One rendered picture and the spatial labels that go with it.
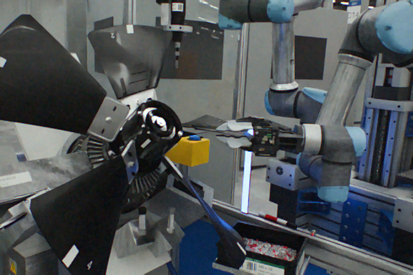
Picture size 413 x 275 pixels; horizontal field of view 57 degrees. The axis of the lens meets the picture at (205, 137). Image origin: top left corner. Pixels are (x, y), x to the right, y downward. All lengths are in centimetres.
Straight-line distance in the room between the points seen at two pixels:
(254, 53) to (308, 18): 92
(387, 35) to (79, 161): 75
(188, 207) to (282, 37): 78
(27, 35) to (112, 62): 26
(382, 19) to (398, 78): 51
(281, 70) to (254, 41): 315
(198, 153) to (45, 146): 57
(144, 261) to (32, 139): 41
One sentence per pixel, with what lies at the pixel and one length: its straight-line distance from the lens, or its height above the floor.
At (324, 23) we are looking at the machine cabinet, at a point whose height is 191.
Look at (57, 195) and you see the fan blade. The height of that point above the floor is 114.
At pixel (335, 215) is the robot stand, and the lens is 151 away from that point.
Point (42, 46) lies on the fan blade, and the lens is 84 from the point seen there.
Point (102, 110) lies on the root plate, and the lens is 85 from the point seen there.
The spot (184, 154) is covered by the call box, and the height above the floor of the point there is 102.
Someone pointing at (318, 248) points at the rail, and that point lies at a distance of 120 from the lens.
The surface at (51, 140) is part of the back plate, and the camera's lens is 104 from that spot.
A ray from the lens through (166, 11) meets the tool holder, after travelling 93.
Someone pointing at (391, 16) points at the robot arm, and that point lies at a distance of 97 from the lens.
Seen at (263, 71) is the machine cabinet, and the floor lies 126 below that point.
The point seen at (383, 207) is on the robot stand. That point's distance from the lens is 141.
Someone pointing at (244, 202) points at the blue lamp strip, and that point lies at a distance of 129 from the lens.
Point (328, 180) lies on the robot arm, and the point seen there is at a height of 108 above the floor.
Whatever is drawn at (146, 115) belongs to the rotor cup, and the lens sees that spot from 83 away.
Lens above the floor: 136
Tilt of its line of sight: 12 degrees down
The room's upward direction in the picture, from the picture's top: 3 degrees clockwise
